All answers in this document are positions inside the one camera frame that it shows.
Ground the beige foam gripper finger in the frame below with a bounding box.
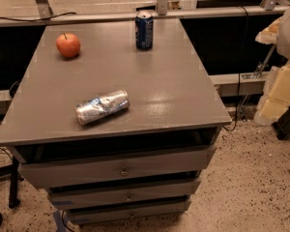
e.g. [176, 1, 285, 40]
[254, 61, 290, 126]

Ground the red apple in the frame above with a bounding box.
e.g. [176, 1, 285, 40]
[56, 33, 81, 58]

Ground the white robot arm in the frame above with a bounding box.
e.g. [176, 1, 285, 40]
[254, 7, 290, 126]

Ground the blue Pepsi can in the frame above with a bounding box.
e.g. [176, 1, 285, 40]
[135, 11, 154, 50]

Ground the grey drawer cabinet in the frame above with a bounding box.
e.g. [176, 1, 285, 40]
[0, 18, 230, 224]

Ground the crushed silver can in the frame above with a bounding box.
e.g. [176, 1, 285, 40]
[75, 90, 130, 125]

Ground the middle grey drawer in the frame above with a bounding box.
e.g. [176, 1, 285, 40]
[49, 178, 200, 210]

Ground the grey drawer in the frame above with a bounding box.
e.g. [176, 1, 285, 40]
[49, 178, 200, 210]
[67, 196, 191, 224]
[19, 146, 216, 189]

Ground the top grey drawer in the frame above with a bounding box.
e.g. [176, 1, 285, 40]
[19, 146, 216, 189]

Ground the bottom grey drawer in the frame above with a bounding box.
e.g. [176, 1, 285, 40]
[67, 196, 191, 224]

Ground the black stand leg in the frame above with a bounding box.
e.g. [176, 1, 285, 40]
[0, 158, 20, 209]

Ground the black hanging cable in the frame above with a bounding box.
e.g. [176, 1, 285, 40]
[222, 6, 249, 132]

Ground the black cable on rail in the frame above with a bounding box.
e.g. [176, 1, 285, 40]
[0, 11, 77, 22]

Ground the grey metal rail frame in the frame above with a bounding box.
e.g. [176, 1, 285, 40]
[0, 0, 290, 26]

